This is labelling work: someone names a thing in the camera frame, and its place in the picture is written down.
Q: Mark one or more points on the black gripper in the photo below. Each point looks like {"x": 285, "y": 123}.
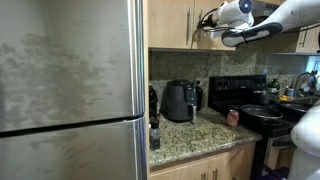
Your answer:
{"x": 210, "y": 22}

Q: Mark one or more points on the light wood cabinet door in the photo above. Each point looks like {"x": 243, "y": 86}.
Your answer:
{"x": 166, "y": 23}
{"x": 213, "y": 43}

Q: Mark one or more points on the wood cabinet beside hood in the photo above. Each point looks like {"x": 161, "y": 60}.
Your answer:
{"x": 310, "y": 41}

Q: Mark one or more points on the light wood base cabinet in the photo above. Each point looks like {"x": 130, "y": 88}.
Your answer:
{"x": 230, "y": 163}

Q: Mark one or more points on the black range hood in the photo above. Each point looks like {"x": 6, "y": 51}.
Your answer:
{"x": 261, "y": 9}

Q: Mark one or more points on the black electric stove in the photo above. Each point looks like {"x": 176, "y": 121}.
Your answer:
{"x": 233, "y": 83}

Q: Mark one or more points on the dark glass bottle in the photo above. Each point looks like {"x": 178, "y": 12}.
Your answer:
{"x": 198, "y": 96}

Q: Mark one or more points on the tall wooden side panel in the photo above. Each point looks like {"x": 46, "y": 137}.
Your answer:
{"x": 145, "y": 66}

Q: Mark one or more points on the black air fryer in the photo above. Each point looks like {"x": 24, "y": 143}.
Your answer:
{"x": 178, "y": 100}

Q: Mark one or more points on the green glass bottle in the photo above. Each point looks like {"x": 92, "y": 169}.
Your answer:
{"x": 273, "y": 86}

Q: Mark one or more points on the small dark pot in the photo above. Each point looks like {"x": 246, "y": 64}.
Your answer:
{"x": 260, "y": 97}

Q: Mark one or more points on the pink soda can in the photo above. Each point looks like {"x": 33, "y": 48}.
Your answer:
{"x": 232, "y": 118}

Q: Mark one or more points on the curved steel faucet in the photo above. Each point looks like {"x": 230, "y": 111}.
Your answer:
{"x": 296, "y": 80}

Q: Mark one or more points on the black frying pan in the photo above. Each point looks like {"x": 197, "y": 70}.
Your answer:
{"x": 261, "y": 113}

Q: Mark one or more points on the yellow sponge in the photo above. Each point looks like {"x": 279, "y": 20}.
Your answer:
{"x": 284, "y": 98}

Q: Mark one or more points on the small blue cup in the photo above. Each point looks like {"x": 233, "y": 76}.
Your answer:
{"x": 290, "y": 92}

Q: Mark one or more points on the bright kitchen window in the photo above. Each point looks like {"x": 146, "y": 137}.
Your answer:
{"x": 313, "y": 63}

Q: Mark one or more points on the black shallow pan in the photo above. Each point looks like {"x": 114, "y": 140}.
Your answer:
{"x": 293, "y": 107}

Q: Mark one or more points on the black capped spice grinder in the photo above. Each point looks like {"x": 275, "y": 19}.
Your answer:
{"x": 154, "y": 136}

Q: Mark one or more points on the stainless steel refrigerator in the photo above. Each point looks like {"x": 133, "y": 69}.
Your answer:
{"x": 66, "y": 66}

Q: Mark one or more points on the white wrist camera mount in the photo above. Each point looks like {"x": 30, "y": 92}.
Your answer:
{"x": 223, "y": 33}

